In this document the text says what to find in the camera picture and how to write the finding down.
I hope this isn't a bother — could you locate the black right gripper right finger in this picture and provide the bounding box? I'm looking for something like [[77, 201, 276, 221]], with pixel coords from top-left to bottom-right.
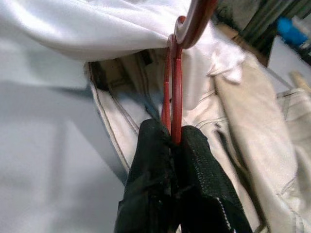
[[174, 125, 253, 233]]

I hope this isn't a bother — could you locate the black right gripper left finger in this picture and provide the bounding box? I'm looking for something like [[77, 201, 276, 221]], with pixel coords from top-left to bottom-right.
[[120, 118, 176, 233]]

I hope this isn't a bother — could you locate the red plastic hanger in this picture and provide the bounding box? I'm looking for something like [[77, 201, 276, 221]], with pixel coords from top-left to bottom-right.
[[160, 0, 218, 146]]

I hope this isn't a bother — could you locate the white shirt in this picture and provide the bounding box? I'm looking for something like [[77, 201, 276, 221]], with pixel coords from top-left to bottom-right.
[[0, 0, 247, 233]]

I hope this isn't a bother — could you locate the cream stitched garment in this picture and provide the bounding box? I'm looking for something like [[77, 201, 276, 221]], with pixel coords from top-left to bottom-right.
[[84, 23, 311, 233]]

